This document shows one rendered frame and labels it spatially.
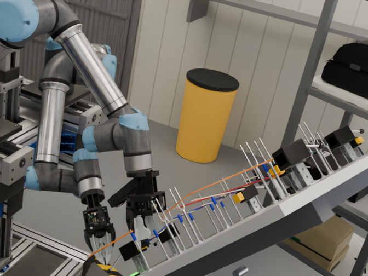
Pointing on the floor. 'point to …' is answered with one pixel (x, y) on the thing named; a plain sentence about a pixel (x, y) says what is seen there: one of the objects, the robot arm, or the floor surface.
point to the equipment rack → (360, 265)
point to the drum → (205, 113)
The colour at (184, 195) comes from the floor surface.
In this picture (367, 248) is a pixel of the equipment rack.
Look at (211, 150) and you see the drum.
